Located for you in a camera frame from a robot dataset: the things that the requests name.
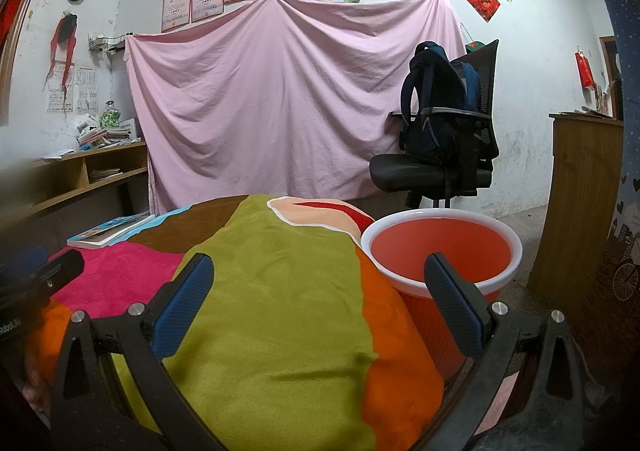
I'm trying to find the dark blue backpack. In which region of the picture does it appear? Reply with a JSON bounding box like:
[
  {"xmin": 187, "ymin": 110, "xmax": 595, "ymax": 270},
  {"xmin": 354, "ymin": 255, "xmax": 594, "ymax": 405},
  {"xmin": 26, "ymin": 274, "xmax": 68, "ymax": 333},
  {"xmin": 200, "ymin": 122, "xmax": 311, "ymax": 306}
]
[{"xmin": 400, "ymin": 42, "xmax": 483, "ymax": 157}]

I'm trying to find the brown wooden door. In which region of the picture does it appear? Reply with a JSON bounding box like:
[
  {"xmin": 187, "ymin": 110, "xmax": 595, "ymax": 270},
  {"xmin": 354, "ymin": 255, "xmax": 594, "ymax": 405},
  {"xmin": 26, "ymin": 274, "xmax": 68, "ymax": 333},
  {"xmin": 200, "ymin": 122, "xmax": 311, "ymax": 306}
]
[{"xmin": 599, "ymin": 35, "xmax": 626, "ymax": 120}]

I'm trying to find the black mesh office chair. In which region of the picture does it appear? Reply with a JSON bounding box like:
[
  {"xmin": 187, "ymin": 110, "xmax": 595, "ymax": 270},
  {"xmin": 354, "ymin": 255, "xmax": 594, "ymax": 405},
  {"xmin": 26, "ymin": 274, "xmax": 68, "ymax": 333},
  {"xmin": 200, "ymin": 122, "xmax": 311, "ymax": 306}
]
[{"xmin": 369, "ymin": 38, "xmax": 501, "ymax": 209}]

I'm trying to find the red hanging packet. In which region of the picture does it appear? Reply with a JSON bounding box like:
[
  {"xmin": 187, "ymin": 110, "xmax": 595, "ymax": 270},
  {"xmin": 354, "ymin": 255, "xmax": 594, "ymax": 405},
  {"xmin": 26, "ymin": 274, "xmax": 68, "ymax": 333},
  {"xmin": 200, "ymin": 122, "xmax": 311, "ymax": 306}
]
[{"xmin": 575, "ymin": 47, "xmax": 596, "ymax": 89}]

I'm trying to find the multicolour patchwork blanket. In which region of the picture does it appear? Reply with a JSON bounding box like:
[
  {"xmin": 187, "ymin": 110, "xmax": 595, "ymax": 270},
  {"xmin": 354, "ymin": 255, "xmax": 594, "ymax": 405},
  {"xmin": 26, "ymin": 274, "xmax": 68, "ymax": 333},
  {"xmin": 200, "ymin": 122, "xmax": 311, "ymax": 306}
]
[{"xmin": 22, "ymin": 194, "xmax": 446, "ymax": 451}]

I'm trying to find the white wall calendar sheet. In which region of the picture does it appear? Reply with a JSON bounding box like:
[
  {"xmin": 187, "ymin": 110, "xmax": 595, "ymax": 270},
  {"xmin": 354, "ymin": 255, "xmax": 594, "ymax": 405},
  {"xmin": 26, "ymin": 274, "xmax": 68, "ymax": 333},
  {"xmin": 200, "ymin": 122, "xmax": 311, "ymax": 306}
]
[
  {"xmin": 47, "ymin": 62, "xmax": 76, "ymax": 113},
  {"xmin": 75, "ymin": 67, "xmax": 100, "ymax": 113}
]

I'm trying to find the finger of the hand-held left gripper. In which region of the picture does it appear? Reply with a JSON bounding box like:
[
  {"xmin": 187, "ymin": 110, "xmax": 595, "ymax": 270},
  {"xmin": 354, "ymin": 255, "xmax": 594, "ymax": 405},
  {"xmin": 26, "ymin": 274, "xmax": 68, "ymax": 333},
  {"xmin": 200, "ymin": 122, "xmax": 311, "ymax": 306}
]
[{"xmin": 34, "ymin": 248, "xmax": 85, "ymax": 298}]

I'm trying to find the person's left hand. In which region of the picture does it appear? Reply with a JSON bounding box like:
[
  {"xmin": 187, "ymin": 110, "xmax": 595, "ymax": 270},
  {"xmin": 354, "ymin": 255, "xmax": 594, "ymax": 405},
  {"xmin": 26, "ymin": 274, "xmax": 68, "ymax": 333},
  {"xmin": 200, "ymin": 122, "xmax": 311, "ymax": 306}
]
[{"xmin": 22, "ymin": 355, "xmax": 52, "ymax": 409}]

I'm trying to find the red hanging tassel decoration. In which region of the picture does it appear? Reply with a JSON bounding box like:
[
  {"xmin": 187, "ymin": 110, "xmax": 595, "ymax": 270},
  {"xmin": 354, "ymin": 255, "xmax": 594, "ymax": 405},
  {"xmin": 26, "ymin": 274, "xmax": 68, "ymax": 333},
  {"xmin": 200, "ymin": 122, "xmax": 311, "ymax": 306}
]
[{"xmin": 44, "ymin": 11, "xmax": 79, "ymax": 92}]

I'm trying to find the wooden door frame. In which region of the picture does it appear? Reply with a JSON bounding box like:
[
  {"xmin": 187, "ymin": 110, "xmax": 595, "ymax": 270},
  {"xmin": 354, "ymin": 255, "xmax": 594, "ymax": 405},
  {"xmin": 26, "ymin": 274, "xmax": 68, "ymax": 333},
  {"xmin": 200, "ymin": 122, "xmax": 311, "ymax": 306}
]
[{"xmin": 0, "ymin": 0, "xmax": 66, "ymax": 127}]

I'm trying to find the blue dotted curtain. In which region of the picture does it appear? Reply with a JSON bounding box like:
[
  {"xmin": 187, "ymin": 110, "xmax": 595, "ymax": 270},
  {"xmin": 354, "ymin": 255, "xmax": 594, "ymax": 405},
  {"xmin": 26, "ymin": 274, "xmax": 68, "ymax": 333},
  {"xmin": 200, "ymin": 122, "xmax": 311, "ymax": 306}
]
[{"xmin": 582, "ymin": 0, "xmax": 640, "ymax": 132}]

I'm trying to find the metal wire wall rack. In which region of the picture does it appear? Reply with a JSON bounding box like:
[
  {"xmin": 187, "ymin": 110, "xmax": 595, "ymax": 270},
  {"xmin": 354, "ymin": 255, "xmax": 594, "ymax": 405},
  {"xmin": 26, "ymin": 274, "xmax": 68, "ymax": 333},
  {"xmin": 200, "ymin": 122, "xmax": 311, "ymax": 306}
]
[{"xmin": 89, "ymin": 34, "xmax": 129, "ymax": 55}]

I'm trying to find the pink hanging bedsheet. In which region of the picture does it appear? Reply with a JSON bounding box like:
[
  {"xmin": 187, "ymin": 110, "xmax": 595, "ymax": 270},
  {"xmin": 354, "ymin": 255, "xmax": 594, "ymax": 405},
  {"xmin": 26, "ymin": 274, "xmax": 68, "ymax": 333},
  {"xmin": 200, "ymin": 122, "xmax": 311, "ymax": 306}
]
[{"xmin": 125, "ymin": 0, "xmax": 471, "ymax": 217}]

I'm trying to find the wooden cabinet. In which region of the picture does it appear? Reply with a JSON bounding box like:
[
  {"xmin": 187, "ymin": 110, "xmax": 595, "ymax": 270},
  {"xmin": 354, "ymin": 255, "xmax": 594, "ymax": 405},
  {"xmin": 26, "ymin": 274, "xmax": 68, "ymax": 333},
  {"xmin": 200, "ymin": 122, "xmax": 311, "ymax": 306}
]
[{"xmin": 527, "ymin": 111, "xmax": 626, "ymax": 332}]

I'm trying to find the colourful picture book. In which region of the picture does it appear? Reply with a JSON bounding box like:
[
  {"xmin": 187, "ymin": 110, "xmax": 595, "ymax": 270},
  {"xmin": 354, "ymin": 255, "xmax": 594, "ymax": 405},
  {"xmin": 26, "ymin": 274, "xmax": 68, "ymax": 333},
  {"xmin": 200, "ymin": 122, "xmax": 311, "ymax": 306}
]
[{"xmin": 66, "ymin": 212, "xmax": 156, "ymax": 248}]

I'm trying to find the orange bucket with white rim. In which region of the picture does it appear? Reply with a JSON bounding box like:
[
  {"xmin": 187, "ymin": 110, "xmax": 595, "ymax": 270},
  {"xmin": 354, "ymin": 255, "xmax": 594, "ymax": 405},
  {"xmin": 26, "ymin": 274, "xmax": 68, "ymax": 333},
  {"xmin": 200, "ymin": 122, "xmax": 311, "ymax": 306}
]
[{"xmin": 361, "ymin": 211, "xmax": 523, "ymax": 382}]

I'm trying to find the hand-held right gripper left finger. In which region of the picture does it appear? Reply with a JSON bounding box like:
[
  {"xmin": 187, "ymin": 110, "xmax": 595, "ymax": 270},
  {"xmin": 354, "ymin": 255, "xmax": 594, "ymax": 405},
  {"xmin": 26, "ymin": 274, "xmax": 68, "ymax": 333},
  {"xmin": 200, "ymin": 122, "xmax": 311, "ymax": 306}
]
[{"xmin": 50, "ymin": 253, "xmax": 226, "ymax": 451}]

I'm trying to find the wooden shelf desk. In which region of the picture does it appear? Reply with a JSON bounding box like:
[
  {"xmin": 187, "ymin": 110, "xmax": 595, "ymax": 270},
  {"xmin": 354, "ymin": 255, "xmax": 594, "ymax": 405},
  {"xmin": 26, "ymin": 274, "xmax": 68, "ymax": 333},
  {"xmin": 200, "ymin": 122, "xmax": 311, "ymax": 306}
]
[{"xmin": 0, "ymin": 141, "xmax": 149, "ymax": 242}]

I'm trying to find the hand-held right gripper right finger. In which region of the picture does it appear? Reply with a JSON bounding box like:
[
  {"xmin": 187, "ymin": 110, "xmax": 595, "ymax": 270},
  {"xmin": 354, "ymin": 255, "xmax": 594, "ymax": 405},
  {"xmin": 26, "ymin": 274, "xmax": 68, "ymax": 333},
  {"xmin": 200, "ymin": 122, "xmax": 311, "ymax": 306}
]
[{"xmin": 424, "ymin": 252, "xmax": 596, "ymax": 451}]

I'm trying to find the stack of books and papers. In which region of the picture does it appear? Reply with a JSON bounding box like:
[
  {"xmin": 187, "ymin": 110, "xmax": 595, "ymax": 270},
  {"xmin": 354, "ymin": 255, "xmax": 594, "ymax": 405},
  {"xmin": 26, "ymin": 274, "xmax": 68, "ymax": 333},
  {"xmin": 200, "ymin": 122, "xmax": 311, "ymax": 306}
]
[{"xmin": 76, "ymin": 114, "xmax": 141, "ymax": 150}]

